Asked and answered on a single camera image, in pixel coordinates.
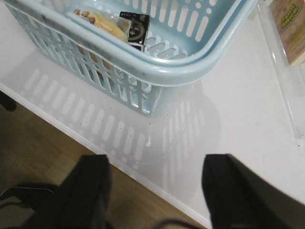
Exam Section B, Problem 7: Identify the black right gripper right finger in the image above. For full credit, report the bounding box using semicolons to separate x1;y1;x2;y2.
202;154;305;229

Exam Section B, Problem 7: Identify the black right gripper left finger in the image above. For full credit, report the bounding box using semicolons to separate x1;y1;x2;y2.
21;155;112;229

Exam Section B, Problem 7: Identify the packaged bread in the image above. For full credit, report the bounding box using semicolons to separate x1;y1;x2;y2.
72;8;132;72

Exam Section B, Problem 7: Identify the light blue plastic basket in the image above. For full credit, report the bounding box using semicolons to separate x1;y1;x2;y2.
5;0;256;117

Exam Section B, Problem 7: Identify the clear acrylic right shelf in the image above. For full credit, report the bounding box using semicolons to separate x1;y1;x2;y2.
257;0;305;140

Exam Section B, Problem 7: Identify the black cable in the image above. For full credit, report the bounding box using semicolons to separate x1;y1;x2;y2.
152;218;198;229

